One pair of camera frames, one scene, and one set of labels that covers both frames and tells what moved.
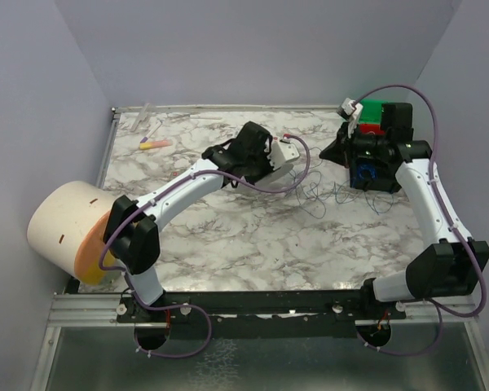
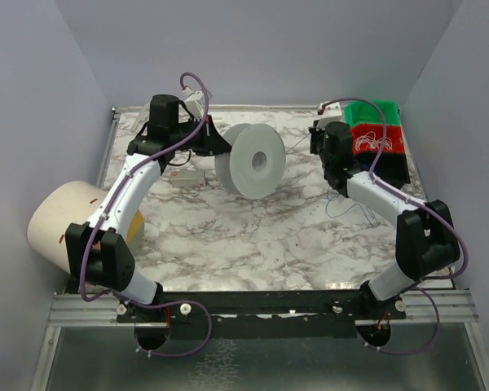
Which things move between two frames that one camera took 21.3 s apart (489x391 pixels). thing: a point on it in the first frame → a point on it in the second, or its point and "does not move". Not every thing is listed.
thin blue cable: (308, 186) → (345, 213)
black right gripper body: (348, 145) → (314, 141)
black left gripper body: (263, 155) → (208, 136)
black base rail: (260, 314) does not move
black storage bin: (375, 174) does not move
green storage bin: (371, 112) does not move
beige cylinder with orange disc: (68, 226) does not move
